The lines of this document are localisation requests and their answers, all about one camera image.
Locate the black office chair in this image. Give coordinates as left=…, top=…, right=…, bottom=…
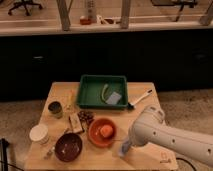
left=8, top=0, right=43, bottom=16

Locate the grey-blue towel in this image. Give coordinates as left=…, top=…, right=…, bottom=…
left=118, top=139, right=132, bottom=157

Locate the small wooden block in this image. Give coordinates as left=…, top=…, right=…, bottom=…
left=69, top=113, right=83, bottom=133

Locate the dark grape bunch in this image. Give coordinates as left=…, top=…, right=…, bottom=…
left=78, top=111, right=94, bottom=125

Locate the green plastic tray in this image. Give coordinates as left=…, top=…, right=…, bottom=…
left=76, top=75, right=128, bottom=110

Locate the dark green cup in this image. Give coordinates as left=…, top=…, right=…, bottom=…
left=48, top=101, right=63, bottom=118

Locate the black stand at left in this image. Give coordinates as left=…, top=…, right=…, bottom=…
left=0, top=138, right=9, bottom=171

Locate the dark purple bowl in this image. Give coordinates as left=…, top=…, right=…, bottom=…
left=55, top=133, right=82, bottom=162

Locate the orange bowl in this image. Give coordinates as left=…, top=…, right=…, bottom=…
left=88, top=118, right=117, bottom=148

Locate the orange ball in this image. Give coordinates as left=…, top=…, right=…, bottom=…
left=100, top=125, right=113, bottom=138

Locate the white paper cup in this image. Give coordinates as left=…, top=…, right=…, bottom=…
left=29, top=124, right=49, bottom=144

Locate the white handled brush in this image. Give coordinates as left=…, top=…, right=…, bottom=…
left=127, top=89, right=152, bottom=110

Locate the green curved vegetable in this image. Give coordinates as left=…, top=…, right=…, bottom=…
left=101, top=84, right=109, bottom=102

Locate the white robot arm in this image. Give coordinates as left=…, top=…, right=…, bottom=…
left=128, top=106, right=213, bottom=167

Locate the grey-blue sponge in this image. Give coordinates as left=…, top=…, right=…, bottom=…
left=106, top=92, right=121, bottom=105

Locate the black cable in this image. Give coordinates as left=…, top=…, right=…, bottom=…
left=175, top=156, right=198, bottom=171

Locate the red bowl on shelf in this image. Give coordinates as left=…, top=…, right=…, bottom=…
left=79, top=16, right=92, bottom=25

